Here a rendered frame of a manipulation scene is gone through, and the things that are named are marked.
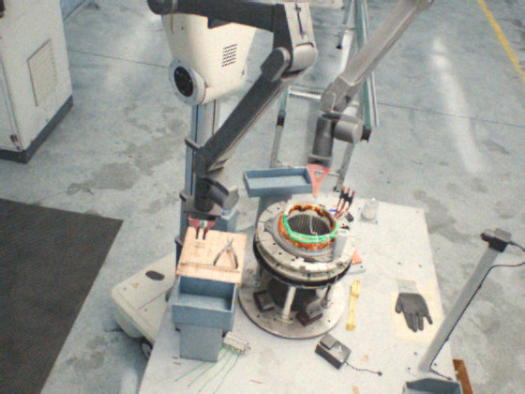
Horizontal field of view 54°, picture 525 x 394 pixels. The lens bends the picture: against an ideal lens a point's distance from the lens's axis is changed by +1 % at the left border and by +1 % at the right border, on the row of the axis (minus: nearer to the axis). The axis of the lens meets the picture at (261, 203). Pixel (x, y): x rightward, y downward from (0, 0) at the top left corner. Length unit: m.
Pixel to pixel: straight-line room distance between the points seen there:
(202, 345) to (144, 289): 0.96
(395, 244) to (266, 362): 0.80
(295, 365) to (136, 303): 1.00
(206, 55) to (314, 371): 1.02
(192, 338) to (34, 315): 1.37
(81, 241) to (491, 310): 2.37
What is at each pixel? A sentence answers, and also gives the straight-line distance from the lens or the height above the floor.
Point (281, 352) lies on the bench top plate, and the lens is 1.74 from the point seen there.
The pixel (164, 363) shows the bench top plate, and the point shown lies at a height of 0.78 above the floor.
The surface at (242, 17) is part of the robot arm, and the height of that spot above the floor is 1.80.
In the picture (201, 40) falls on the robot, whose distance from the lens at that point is 1.52.
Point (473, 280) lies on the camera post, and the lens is 1.52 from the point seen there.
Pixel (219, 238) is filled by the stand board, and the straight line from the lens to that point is 1.63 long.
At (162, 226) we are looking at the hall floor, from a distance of 3.19.
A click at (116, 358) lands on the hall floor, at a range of 2.63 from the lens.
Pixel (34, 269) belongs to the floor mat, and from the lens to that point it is 3.03.
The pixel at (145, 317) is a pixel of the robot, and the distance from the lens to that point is 2.43.
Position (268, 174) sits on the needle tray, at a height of 1.04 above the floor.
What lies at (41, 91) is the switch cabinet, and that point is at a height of 0.37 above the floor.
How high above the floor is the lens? 2.22
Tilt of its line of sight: 41 degrees down
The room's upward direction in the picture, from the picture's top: 9 degrees clockwise
